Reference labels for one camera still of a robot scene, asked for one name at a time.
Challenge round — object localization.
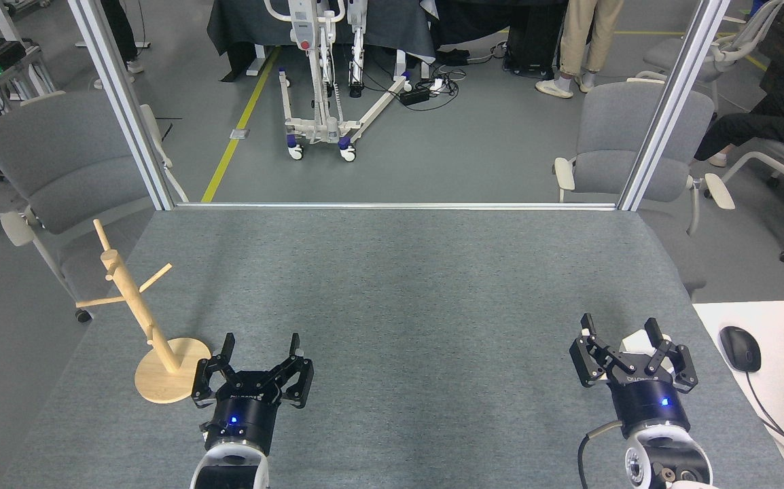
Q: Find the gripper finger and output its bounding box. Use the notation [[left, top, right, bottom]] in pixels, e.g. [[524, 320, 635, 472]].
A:
[[569, 313, 627, 388], [191, 333, 236, 408], [266, 333, 315, 410], [643, 317, 699, 395]]

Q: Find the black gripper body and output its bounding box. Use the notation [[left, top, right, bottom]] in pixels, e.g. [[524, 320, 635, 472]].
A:
[[202, 370, 283, 456], [609, 370, 692, 435]]

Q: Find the white faceted cup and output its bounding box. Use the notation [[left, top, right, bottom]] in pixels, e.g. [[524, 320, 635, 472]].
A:
[[581, 328, 675, 376]]

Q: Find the wooden cup rack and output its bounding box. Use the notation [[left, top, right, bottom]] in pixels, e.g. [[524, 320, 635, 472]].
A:
[[76, 219, 213, 405]]

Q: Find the black computer mouse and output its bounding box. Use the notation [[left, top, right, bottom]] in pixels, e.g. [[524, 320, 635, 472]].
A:
[[719, 326, 762, 373]]

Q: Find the grey upholstered chair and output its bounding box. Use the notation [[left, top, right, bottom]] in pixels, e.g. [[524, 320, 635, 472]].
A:
[[554, 80, 736, 300], [0, 90, 189, 323]]

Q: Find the person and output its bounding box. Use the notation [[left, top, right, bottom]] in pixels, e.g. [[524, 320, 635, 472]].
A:
[[693, 95, 784, 168], [93, 0, 145, 89], [535, 0, 625, 100]]

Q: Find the black case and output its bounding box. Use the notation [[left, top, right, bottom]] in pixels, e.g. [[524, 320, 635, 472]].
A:
[[506, 7, 566, 75]]

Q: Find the white office chair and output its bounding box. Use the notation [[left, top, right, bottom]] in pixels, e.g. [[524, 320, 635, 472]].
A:
[[635, 0, 784, 113]]

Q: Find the white stand on wheels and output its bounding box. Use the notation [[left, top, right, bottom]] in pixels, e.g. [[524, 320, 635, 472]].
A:
[[263, 0, 413, 162]]

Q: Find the dark cloth covered table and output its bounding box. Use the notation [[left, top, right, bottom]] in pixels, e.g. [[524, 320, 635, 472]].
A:
[[207, 0, 437, 82]]

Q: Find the silver aluminium rail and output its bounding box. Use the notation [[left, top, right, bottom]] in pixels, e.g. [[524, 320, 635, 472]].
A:
[[175, 202, 620, 211]]

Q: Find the silver aluminium post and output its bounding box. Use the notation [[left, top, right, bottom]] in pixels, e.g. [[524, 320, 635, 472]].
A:
[[616, 0, 732, 211], [66, 0, 177, 211]]

